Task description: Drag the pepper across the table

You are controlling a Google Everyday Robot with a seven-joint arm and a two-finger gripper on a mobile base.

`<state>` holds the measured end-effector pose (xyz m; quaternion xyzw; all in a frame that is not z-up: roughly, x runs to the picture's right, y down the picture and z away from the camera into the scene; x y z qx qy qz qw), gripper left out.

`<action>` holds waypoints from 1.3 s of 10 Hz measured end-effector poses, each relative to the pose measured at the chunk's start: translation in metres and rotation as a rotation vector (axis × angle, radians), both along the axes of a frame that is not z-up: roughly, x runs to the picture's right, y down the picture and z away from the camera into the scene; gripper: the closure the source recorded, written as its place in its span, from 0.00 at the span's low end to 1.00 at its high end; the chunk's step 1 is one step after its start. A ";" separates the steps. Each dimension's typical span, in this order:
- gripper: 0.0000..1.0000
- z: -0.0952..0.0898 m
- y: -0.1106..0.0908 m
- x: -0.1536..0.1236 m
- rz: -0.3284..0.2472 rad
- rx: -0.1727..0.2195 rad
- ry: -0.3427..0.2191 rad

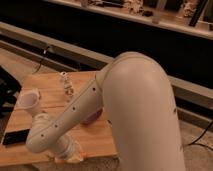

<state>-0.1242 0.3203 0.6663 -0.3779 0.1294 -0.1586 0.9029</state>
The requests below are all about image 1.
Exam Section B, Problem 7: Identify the long wooden bench rail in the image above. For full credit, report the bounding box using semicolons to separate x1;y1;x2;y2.
0;22;213;110

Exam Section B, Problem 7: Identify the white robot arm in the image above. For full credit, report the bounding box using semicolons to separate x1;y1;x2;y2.
26;52;186;171

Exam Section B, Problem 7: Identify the black cable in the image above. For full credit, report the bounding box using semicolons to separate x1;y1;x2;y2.
186;119;213;148
32;46;53;75

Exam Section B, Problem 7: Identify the black cable left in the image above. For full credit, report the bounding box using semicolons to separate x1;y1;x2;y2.
32;46;53;75

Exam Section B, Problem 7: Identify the black flat device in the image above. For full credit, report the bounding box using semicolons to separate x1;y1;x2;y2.
3;129;29;145

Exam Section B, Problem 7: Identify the purple pepper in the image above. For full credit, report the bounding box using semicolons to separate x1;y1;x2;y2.
82;109;103;125

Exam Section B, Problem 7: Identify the black cable right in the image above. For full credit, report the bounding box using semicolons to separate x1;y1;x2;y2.
186;119;213;148

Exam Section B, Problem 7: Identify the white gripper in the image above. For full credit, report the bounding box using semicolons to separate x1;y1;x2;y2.
53;135;82;163

